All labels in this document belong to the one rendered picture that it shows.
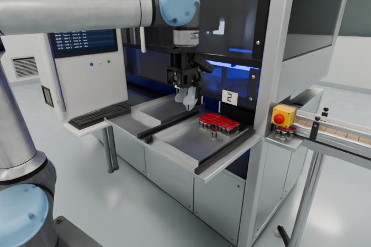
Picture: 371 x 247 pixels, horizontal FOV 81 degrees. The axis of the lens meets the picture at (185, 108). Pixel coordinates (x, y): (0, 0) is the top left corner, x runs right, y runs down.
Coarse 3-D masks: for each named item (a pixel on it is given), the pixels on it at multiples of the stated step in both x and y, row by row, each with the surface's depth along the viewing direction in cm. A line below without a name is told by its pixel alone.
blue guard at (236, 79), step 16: (128, 48) 153; (128, 64) 158; (144, 64) 145; (160, 64) 133; (224, 64) 100; (160, 80) 137; (208, 80) 110; (224, 80) 103; (240, 80) 97; (256, 80) 92; (240, 96) 99; (256, 96) 94
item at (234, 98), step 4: (224, 92) 105; (228, 92) 103; (232, 92) 101; (224, 96) 105; (232, 96) 102; (236, 96) 100; (224, 100) 106; (232, 100) 103; (236, 100) 101; (236, 104) 102
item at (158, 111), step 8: (168, 96) 139; (144, 104) 126; (152, 104) 131; (160, 104) 133; (168, 104) 133; (176, 104) 133; (200, 104) 124; (136, 112) 118; (144, 112) 121; (152, 112) 121; (160, 112) 121; (168, 112) 121; (176, 112) 121; (184, 112) 115; (152, 120) 108; (160, 120) 104; (168, 120) 108
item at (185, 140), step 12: (192, 120) 108; (168, 132) 98; (180, 132) 100; (192, 132) 100; (204, 132) 100; (240, 132) 100; (168, 144) 85; (180, 144) 90; (192, 144) 90; (204, 144) 90; (216, 144) 90; (228, 144) 87; (180, 156) 81; (192, 156) 83; (204, 156) 77
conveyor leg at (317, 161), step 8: (320, 152) 93; (312, 160) 99; (320, 160) 97; (312, 168) 100; (320, 168) 98; (312, 176) 101; (312, 184) 102; (304, 192) 106; (312, 192) 104; (304, 200) 107; (312, 200) 106; (304, 208) 108; (296, 216) 114; (304, 216) 110; (296, 224) 114; (304, 224) 112; (296, 232) 115; (296, 240) 117
